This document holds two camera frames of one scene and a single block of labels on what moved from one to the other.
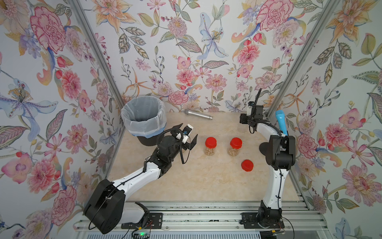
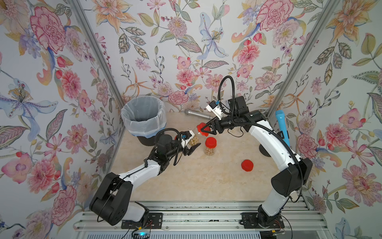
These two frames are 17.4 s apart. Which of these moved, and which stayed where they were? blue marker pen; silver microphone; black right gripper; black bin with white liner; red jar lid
Moved: black right gripper
Stayed: blue marker pen; black bin with white liner; red jar lid; silver microphone
